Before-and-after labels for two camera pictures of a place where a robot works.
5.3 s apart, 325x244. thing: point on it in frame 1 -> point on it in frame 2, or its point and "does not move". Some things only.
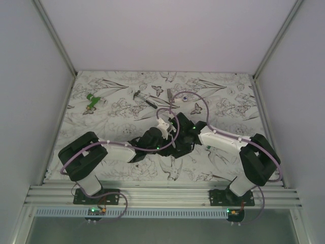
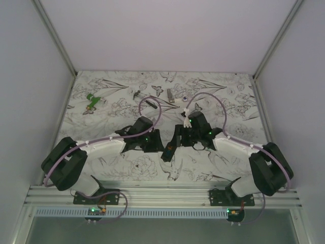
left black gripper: x=161 y=152 -> x=156 y=145
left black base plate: x=80 y=197 does not move
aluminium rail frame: x=176 y=196 does not move
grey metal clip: x=170 y=96 does not move
